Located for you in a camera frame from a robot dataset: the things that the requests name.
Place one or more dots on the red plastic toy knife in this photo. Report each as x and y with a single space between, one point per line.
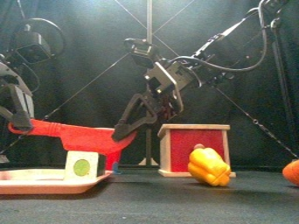
85 137

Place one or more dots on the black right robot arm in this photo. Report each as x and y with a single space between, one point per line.
237 43

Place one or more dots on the green toy sushi roll piece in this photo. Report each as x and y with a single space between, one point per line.
81 166

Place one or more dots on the blue tape piece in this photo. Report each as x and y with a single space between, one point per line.
116 168

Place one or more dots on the wooden box with red panels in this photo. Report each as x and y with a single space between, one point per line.
193 151

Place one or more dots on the pink plastic tray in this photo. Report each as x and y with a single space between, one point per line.
38 186

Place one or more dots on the yellow toy bell pepper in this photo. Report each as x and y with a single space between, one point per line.
208 166

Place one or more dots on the orange toy fruit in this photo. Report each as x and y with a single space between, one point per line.
291 173

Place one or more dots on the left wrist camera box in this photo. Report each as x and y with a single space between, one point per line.
32 49

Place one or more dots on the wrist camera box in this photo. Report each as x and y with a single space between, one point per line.
141 52
32 49

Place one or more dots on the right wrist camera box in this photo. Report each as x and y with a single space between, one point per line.
141 52

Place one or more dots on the metal vertical frame pole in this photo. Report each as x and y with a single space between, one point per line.
148 17

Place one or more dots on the black vertical frame post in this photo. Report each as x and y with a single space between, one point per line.
280 87

